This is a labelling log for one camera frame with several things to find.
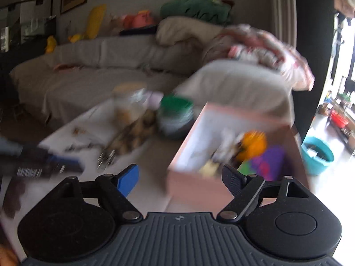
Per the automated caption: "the cream pillow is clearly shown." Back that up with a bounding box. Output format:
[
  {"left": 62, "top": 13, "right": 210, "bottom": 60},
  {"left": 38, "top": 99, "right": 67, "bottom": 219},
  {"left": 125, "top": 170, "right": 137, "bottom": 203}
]
[{"left": 155, "top": 16, "right": 225, "bottom": 46}]

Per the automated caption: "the red plastic basin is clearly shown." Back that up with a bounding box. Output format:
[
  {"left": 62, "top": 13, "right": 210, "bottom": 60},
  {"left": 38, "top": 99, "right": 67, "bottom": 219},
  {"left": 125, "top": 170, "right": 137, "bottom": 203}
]
[{"left": 330, "top": 110, "right": 351, "bottom": 128}]

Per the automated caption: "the leopard print fur tail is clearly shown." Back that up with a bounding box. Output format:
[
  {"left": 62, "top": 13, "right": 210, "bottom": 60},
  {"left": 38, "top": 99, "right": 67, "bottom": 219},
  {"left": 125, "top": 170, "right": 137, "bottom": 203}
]
[{"left": 107, "top": 109, "right": 158, "bottom": 156}]

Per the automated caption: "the teal plastic basin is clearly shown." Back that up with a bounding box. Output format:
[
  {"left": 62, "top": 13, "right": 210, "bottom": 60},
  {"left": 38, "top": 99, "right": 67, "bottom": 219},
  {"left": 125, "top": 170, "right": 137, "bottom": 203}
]
[{"left": 301, "top": 136, "right": 335, "bottom": 176}]

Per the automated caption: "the pink floral blanket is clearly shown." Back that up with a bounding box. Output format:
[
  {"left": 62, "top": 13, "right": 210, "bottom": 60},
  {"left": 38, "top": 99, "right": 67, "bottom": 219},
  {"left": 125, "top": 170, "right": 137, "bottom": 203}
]
[{"left": 204, "top": 23, "right": 315, "bottom": 92}]

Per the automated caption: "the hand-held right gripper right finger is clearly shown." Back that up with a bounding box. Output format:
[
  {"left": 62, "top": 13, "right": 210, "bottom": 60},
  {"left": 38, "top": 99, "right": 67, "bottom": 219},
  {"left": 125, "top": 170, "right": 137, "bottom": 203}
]
[{"left": 217, "top": 165, "right": 310, "bottom": 222}]

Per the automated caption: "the pink cardboard box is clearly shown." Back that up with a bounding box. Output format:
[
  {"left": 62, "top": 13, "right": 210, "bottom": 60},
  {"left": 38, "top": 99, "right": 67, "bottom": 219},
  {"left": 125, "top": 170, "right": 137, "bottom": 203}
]
[{"left": 166, "top": 102, "right": 311, "bottom": 208}]

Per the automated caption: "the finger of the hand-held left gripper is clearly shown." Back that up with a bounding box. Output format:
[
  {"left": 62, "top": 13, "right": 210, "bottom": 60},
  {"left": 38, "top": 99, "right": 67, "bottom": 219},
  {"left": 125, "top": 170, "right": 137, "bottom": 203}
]
[{"left": 41, "top": 155, "right": 85, "bottom": 174}]

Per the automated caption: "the large yellow plush toy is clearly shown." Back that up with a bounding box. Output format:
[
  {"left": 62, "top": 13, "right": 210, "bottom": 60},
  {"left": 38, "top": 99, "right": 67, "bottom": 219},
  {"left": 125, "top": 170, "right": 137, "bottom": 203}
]
[{"left": 85, "top": 4, "right": 107, "bottom": 39}]

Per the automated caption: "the clear jar with beige lid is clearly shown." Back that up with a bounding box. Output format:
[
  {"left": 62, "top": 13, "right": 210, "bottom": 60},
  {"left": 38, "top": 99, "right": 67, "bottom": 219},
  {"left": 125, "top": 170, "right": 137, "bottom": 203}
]
[{"left": 112, "top": 82, "right": 150, "bottom": 128}]

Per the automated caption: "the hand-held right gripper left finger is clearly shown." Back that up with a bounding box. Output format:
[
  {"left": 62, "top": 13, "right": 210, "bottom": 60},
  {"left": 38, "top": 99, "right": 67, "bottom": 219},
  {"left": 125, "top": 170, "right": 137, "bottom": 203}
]
[{"left": 59, "top": 164, "right": 142, "bottom": 223}]

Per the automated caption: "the dark wall shelf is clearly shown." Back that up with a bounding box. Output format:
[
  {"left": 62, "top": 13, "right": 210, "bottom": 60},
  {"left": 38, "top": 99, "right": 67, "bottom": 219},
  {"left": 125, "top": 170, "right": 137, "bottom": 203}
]
[{"left": 0, "top": 0, "right": 57, "bottom": 53}]

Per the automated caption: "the purple and pink plush slipper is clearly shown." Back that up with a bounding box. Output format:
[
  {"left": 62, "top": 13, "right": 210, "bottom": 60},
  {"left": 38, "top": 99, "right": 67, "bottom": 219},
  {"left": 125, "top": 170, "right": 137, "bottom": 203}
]
[{"left": 239, "top": 144, "right": 287, "bottom": 183}]

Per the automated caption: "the lilac cloth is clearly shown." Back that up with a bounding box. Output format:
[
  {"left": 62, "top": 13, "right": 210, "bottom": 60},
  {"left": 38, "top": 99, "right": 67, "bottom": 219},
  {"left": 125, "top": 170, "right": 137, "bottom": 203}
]
[{"left": 146, "top": 91, "right": 164, "bottom": 108}]

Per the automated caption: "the green pillow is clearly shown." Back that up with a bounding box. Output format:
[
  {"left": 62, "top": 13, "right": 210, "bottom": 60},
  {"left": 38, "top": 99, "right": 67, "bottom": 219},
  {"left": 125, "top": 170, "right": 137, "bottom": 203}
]
[{"left": 160, "top": 0, "right": 232, "bottom": 25}]

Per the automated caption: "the light curtain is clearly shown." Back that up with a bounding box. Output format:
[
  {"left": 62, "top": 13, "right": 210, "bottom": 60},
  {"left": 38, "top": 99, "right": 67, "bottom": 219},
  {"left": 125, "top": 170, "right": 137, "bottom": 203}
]
[{"left": 270, "top": 0, "right": 297, "bottom": 43}]

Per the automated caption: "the beige covered sofa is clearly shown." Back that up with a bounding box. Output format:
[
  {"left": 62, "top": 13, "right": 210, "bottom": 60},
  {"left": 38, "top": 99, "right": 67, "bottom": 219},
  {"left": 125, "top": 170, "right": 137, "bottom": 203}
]
[{"left": 10, "top": 37, "right": 294, "bottom": 133}]

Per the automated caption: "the metal keychain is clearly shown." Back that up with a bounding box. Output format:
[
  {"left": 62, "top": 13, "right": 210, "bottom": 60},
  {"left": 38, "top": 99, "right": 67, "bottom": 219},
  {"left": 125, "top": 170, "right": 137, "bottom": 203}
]
[{"left": 97, "top": 148, "right": 117, "bottom": 169}]

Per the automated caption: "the jar with green lid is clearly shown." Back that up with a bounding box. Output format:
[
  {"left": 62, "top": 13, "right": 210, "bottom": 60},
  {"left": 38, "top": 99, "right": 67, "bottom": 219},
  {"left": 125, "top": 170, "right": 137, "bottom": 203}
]
[{"left": 156, "top": 95, "right": 195, "bottom": 140}]

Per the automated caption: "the yellow fabric flower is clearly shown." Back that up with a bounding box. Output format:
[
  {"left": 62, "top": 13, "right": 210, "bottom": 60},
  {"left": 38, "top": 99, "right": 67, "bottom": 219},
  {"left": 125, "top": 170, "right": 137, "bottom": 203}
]
[{"left": 236, "top": 130, "right": 268, "bottom": 161}]

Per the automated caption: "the dark blue tray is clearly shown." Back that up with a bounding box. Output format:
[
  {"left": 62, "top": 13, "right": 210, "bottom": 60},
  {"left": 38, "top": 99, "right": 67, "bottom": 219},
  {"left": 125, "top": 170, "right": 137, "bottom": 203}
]
[{"left": 119, "top": 25, "right": 158, "bottom": 36}]

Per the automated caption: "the orange plush toy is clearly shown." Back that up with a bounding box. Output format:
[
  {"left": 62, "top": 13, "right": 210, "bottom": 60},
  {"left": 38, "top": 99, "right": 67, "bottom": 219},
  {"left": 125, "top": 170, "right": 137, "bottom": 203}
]
[{"left": 122, "top": 10, "right": 154, "bottom": 29}]

